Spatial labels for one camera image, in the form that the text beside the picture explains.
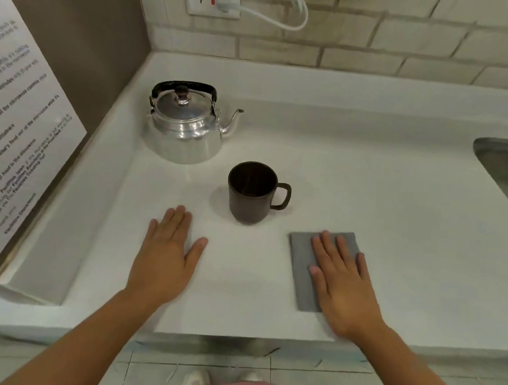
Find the person's left hand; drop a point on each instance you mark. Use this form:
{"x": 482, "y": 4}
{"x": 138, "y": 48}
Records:
{"x": 162, "y": 262}

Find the person's right hand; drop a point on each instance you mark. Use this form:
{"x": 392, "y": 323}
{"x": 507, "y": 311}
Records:
{"x": 345, "y": 293}

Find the grey cloth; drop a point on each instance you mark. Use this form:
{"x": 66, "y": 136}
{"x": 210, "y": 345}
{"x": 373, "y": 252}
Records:
{"x": 303, "y": 261}

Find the dark brown mug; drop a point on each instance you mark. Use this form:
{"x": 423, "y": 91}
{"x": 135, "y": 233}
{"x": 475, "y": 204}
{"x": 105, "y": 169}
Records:
{"x": 247, "y": 210}

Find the silver metal kettle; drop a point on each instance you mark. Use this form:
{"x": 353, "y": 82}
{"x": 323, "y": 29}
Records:
{"x": 182, "y": 135}

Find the person's left forearm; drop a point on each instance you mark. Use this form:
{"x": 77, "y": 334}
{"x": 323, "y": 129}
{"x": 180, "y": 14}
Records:
{"x": 87, "y": 345}

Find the white countertop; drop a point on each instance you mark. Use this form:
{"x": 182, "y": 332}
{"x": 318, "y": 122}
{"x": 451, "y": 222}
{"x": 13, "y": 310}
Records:
{"x": 377, "y": 168}

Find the white shoe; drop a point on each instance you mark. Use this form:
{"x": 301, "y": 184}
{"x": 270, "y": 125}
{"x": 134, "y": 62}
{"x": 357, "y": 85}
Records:
{"x": 251, "y": 376}
{"x": 196, "y": 380}

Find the white purple printed poster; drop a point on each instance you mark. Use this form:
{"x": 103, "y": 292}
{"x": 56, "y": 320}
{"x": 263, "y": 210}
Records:
{"x": 5, "y": 145}

